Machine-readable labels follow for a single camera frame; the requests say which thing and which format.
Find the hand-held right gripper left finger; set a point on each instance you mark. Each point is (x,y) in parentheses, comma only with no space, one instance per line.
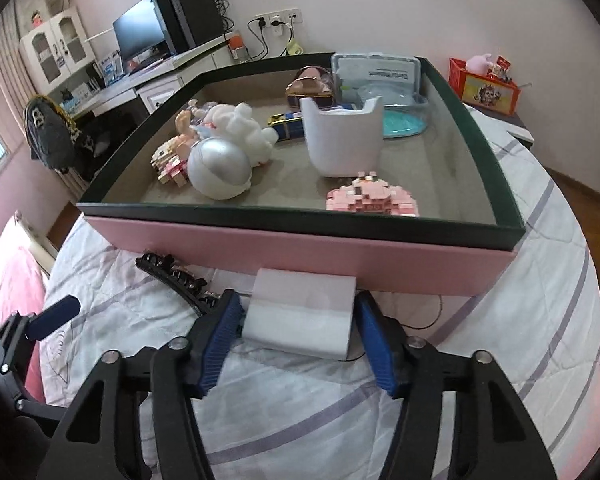
(217,345)

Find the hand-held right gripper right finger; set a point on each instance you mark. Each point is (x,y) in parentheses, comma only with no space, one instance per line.
(377,345)

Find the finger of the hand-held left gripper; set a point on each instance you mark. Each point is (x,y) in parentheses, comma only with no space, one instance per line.
(55,317)

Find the white power bank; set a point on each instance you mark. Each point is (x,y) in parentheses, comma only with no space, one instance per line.
(300,320)

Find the pink box with green rim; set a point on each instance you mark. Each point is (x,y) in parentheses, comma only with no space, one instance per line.
(305,260)

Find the silver egg-shaped toy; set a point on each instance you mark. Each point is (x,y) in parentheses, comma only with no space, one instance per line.
(220,165)

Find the white plush toy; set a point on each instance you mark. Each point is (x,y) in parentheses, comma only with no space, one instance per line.
(245,127)

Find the teal clear dish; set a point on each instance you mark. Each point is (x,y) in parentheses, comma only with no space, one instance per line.
(402,122)

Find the small blue box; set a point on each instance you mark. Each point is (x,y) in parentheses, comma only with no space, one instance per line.
(290,127)

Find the gold pink round case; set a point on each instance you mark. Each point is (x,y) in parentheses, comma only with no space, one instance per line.
(310,87)

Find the black hair claw clip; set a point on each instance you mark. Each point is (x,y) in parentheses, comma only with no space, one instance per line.
(172,275)

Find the white striped tablecloth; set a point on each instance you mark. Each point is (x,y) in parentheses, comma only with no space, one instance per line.
(530,285)

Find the black skull backpack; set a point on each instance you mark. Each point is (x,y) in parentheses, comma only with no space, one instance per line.
(50,135)

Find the pink white block cat figure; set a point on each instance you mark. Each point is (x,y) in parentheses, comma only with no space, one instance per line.
(172,162)

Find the black office chair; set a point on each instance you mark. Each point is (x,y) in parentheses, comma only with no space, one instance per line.
(105,135)

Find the white cup holder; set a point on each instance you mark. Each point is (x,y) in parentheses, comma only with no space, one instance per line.
(340,140)

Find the pale curtain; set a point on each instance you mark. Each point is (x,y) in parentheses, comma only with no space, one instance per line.
(5,85)

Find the white desk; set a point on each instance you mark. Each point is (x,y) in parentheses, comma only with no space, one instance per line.
(155,91)

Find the blue and white boxes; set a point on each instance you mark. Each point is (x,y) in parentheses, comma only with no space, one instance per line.
(110,67)

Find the low black-topped bench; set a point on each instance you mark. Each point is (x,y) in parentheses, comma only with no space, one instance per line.
(515,127)

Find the white hutch cabinet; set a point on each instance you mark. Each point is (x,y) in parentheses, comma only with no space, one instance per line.
(55,50)

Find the clear plastic lidded box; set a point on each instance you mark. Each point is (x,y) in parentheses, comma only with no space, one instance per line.
(375,72)

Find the red printed crate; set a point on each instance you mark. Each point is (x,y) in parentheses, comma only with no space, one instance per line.
(485,92)

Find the pink plush toy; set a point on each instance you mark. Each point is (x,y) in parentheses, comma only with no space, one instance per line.
(480,64)

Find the black computer monitor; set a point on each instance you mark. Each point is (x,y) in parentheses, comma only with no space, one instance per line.
(140,30)

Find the small doll on cabinet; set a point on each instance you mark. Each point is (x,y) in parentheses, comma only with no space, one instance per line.
(37,17)

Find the orange-capped bottle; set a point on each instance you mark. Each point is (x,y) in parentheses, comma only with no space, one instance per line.
(236,45)

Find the small red box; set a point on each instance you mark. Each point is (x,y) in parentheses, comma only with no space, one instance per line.
(501,66)

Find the snack bag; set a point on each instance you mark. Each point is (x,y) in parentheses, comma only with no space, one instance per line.
(295,48)

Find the black computer tower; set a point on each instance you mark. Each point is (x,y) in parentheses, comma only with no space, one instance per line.
(190,15)

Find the white wall outlet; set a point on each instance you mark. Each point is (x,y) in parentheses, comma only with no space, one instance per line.
(290,14)

